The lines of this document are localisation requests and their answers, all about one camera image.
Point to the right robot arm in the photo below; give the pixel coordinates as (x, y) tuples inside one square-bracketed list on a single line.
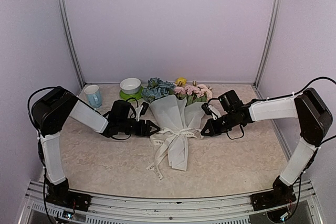
[(243, 167)]

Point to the green plate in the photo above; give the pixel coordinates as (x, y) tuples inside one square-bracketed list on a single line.
[(137, 95)]

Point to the white bowl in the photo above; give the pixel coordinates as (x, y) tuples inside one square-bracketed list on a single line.
[(130, 85)]

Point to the aluminium front rail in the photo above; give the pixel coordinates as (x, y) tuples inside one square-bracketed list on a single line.
[(115, 209)]

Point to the blue hydrangea fake flower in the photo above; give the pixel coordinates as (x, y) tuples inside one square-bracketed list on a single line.
[(157, 89)]

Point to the cream ribbon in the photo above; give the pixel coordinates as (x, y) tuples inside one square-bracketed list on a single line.
[(174, 145)]

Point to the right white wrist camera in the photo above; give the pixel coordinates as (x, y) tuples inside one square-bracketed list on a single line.
[(210, 110)]

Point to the left aluminium frame post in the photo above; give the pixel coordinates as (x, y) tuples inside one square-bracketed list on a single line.
[(70, 43)]

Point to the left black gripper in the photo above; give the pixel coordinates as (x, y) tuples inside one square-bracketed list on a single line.
[(147, 128)]

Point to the yellow fake flower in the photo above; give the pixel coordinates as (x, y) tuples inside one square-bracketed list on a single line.
[(181, 81)]

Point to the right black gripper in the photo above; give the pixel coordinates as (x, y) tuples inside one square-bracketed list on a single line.
[(214, 131)]

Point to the right aluminium frame post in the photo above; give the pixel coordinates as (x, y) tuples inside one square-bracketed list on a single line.
[(267, 46)]

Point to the aluminium frame post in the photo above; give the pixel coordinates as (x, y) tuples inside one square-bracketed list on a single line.
[(267, 46), (70, 43)]

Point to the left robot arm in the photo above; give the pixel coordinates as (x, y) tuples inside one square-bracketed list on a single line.
[(57, 111)]

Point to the light blue mug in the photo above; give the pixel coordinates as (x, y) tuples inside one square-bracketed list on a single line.
[(93, 95)]

